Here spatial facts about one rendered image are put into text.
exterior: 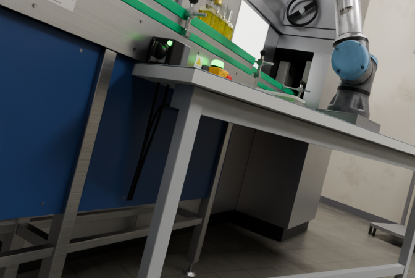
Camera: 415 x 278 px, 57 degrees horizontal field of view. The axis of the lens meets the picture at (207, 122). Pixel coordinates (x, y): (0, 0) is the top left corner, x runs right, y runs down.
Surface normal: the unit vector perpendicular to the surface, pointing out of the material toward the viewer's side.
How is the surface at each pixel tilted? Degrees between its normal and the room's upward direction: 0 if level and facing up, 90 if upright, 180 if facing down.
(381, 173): 90
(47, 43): 90
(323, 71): 90
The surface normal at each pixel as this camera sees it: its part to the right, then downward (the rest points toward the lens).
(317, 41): -0.49, -0.12
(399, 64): -0.75, -0.18
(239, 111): 0.62, 0.16
